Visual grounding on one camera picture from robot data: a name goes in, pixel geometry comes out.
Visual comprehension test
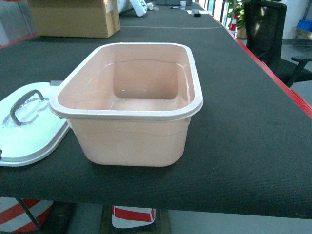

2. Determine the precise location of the pink plastic box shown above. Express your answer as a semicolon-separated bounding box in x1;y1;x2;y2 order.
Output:
49;42;203;167

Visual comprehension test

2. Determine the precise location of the white box lid grey handle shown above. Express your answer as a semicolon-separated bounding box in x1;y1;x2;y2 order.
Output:
0;81;69;167

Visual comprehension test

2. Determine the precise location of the large cardboard box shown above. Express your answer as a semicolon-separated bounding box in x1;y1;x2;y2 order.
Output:
28;0;120;38

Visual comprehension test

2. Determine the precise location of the black table mat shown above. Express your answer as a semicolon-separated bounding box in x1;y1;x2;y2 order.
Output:
0;6;312;219

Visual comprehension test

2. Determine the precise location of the white plastic bag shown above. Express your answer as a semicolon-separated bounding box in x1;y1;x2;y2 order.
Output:
117;0;159;17

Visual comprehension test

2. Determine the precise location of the white paper cup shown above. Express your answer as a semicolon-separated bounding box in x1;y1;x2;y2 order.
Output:
180;1;186;10

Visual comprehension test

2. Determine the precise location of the potted green plant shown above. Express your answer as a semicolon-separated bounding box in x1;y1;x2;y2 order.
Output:
223;0;247;39

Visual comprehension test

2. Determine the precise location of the black mesh office chair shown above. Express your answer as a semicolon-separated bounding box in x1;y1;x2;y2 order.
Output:
243;0;312;87

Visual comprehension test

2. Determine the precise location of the red white traffic cone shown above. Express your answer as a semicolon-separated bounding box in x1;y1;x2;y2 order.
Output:
0;197;53;233

